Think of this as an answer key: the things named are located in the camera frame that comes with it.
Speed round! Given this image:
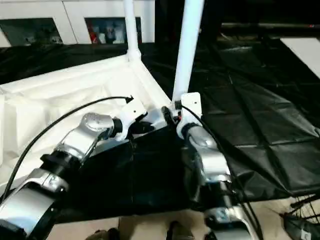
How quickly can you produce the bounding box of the black box white label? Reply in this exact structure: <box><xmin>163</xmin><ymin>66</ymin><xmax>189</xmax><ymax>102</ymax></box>
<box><xmin>285</xmin><ymin>212</ymin><xmax>320</xmax><ymax>240</ymax></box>

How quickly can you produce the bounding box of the black folding stand frame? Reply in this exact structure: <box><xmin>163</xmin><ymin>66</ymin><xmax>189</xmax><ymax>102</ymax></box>
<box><xmin>290</xmin><ymin>194</ymin><xmax>320</xmax><ymax>211</ymax></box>

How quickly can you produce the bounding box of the white cabinet with glass doors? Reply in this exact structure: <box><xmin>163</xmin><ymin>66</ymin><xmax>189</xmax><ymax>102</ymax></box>
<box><xmin>0</xmin><ymin>0</ymin><xmax>156</xmax><ymax>47</ymax></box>

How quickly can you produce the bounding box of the black left wrist camera cable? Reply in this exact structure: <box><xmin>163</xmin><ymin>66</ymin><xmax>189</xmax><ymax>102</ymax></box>
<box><xmin>0</xmin><ymin>96</ymin><xmax>133</xmax><ymax>201</ymax></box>

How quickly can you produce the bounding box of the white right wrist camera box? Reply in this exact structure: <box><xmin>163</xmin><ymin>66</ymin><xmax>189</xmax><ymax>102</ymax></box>
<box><xmin>177</xmin><ymin>92</ymin><xmax>203</xmax><ymax>132</ymax></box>

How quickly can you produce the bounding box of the white flat panel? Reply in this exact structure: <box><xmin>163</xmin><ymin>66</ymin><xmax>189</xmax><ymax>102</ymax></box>
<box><xmin>280</xmin><ymin>37</ymin><xmax>320</xmax><ymax>78</ymax></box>

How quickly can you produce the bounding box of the black metal bar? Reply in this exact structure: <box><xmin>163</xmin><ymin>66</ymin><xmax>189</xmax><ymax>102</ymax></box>
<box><xmin>220</xmin><ymin>22</ymin><xmax>320</xmax><ymax>30</ymax></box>

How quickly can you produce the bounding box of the black work mat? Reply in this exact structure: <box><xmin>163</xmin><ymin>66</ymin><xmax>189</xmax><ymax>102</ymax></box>
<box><xmin>0</xmin><ymin>25</ymin><xmax>320</xmax><ymax>223</ymax></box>

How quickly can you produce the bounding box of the white plastic table top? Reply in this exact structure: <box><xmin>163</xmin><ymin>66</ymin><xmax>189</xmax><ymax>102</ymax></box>
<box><xmin>0</xmin><ymin>54</ymin><xmax>173</xmax><ymax>193</ymax></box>

